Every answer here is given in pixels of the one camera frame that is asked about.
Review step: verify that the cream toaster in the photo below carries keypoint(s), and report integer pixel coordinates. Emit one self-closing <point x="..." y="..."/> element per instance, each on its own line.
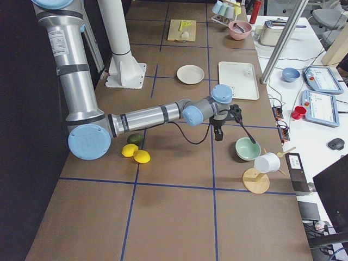
<point x="271" y="32"/>

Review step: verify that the mint green cup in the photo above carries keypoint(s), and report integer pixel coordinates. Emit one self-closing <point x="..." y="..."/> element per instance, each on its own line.
<point x="223" y="9"/>

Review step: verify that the mint green bowl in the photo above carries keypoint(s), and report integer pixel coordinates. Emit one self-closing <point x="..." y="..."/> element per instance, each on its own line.
<point x="246" y="149"/>

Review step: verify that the aluminium frame post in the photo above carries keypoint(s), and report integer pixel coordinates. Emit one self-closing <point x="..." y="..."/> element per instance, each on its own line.
<point x="283" y="39"/>

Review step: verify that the white mounting post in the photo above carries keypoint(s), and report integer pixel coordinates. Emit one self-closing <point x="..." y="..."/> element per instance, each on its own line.
<point x="124" y="70"/>

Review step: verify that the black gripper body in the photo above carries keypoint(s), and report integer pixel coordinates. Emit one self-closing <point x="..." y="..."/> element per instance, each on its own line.
<point x="217" y="123"/>

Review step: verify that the light blue cup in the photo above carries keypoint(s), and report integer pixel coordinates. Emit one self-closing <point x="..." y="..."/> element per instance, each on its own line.
<point x="217" y="6"/>

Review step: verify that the red cup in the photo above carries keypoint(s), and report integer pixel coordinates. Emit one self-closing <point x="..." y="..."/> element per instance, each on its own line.
<point x="298" y="112"/>

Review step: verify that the pink bowl with ice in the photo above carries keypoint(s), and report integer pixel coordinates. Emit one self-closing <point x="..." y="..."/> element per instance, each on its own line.
<point x="236" y="34"/>

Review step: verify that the black remote box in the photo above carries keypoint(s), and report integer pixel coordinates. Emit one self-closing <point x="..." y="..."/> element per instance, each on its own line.
<point x="297" y="175"/>

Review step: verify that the blue bowl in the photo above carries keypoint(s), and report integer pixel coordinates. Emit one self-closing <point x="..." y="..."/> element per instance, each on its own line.
<point x="290" y="74"/>

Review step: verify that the white bear tray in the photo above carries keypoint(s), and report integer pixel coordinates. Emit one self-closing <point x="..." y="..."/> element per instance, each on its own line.
<point x="241" y="78"/>

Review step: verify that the black computer mouse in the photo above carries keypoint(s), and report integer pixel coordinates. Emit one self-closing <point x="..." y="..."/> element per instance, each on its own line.
<point x="336" y="144"/>

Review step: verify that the wooden mug stand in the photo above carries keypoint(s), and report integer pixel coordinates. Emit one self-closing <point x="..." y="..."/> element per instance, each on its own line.
<point x="257" y="182"/>

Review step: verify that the green avocado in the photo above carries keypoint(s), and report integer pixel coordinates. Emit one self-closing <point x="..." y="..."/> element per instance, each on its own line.
<point x="135" y="138"/>

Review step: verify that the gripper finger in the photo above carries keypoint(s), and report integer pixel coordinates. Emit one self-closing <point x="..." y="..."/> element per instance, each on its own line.
<point x="218" y="134"/>

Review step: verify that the teach pendant tablet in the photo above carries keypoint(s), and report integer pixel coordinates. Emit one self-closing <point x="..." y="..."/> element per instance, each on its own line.
<point x="322" y="79"/>
<point x="321" y="108"/>

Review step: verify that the cream round plate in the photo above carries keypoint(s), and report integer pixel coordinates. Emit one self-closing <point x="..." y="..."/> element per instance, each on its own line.
<point x="190" y="74"/>

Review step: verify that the white wire cup rack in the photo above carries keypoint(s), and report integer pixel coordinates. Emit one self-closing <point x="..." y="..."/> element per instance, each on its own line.
<point x="221" y="20"/>

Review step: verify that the white mug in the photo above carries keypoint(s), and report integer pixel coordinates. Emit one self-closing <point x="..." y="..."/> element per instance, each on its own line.
<point x="268" y="162"/>

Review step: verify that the red bottle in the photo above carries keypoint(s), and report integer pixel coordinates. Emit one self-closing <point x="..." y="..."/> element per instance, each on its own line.
<point x="257" y="4"/>

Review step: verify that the yellow cup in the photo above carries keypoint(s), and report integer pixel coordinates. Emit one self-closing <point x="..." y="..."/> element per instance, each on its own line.
<point x="237" y="9"/>

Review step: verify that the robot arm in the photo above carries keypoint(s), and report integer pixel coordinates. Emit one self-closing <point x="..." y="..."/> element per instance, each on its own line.
<point x="90" y="129"/>

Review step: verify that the grey cup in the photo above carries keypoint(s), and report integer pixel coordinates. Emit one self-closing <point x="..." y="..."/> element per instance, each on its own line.
<point x="229" y="14"/>

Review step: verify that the bamboo cutting board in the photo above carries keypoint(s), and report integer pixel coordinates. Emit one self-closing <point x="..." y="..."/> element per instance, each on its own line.
<point x="182" y="31"/>

